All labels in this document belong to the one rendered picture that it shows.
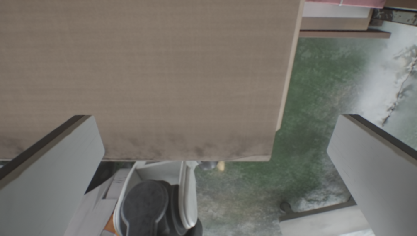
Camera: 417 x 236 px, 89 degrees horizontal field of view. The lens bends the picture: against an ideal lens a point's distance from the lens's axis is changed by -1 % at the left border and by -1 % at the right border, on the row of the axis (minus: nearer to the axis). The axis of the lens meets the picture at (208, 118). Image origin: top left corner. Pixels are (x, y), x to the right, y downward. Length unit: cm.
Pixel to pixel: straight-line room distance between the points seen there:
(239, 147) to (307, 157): 165
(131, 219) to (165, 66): 37
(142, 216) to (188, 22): 39
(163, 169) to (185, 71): 44
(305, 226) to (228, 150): 198
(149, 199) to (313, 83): 126
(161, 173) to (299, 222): 165
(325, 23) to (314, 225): 159
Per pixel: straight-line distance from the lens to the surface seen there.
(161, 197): 48
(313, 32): 132
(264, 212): 227
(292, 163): 186
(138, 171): 63
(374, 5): 98
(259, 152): 24
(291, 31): 19
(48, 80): 23
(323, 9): 132
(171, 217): 49
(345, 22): 139
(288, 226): 212
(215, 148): 23
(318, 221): 217
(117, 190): 132
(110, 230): 119
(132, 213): 50
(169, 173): 61
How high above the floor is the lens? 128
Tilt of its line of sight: 59 degrees down
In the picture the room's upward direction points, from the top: 180 degrees clockwise
